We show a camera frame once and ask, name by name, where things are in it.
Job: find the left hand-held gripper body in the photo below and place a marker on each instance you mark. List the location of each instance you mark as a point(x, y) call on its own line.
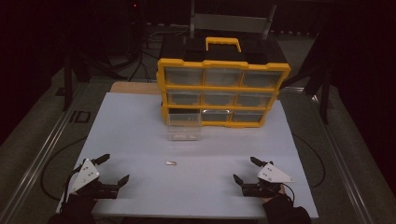
point(85, 175)

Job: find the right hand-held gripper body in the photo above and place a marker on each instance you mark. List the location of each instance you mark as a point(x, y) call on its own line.
point(270, 180)

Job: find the small silver metal part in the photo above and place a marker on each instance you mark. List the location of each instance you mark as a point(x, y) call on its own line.
point(171, 163)

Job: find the clear plastic drawer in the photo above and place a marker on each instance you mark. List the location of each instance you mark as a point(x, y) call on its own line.
point(183, 132)

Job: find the yellow and black organizer case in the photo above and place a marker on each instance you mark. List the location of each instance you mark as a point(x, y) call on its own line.
point(222, 84)

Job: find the person's right hand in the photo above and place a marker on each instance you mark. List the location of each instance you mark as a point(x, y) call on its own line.
point(274, 195)

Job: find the person's left hand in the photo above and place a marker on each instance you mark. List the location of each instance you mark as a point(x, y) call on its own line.
point(81, 195)

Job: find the set of clear organizer drawers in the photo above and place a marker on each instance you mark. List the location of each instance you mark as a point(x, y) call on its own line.
point(222, 98)

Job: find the wooden board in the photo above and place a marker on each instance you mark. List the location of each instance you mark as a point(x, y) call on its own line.
point(137, 88)

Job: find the black stand leg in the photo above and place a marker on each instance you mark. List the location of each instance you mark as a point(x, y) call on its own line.
point(322, 77)
point(67, 84)

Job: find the aluminium rail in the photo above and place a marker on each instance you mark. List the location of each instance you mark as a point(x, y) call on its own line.
point(342, 161)
point(37, 155)

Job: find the grey metal frame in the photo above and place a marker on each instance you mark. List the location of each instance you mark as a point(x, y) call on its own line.
point(230, 22)

